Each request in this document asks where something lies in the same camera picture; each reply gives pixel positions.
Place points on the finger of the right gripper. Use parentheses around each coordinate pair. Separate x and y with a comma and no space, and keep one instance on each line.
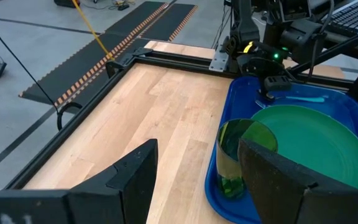
(270,94)
(262,94)

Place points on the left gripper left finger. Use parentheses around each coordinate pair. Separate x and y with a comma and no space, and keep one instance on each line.
(89,199)

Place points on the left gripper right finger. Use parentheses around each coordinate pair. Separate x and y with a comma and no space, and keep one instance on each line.
(291,196)

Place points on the green round plate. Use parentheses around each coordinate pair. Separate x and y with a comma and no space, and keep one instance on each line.
(315,143)

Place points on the green faceted plastic cup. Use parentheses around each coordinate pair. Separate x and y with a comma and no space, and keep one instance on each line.
(228,161)

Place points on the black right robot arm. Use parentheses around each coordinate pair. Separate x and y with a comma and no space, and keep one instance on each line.
(244,18)

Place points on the blue plastic tray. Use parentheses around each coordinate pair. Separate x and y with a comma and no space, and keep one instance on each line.
(244,93)

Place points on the black floor mat striped edge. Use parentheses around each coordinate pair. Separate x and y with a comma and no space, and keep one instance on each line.
(82,53)
(172,18)

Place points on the black computer keyboard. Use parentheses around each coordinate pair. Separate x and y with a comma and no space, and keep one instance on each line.
(354,14)

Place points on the black box with orange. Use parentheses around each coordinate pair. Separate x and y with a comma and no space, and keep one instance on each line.
(65,3)

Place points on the grey metal corner bracket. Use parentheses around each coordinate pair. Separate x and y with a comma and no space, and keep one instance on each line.
(218,60)

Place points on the black aluminium table frame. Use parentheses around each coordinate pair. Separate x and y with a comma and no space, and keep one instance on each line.
(42,155)

